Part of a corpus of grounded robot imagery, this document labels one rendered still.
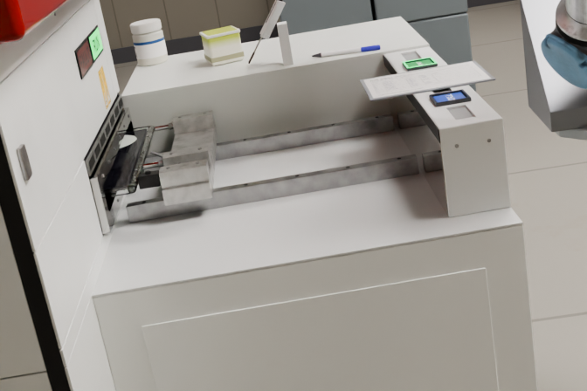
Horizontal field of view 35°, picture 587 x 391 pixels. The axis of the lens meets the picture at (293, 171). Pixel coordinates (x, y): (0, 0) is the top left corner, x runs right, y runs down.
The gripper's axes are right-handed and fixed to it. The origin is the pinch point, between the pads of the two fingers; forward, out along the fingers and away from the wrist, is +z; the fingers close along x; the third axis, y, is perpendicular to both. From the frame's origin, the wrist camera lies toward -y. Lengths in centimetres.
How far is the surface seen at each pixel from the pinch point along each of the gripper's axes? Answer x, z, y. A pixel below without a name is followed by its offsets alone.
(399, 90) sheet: 16.2, 14.4, 7.2
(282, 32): -17.1, 7.5, 24.5
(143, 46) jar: -41, 10, 55
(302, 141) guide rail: -8.0, 27.8, 24.2
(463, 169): 40.0, 21.5, 2.6
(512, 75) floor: -337, 111, -103
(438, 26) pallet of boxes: -206, 50, -41
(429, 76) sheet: 10.2, 14.4, 1.0
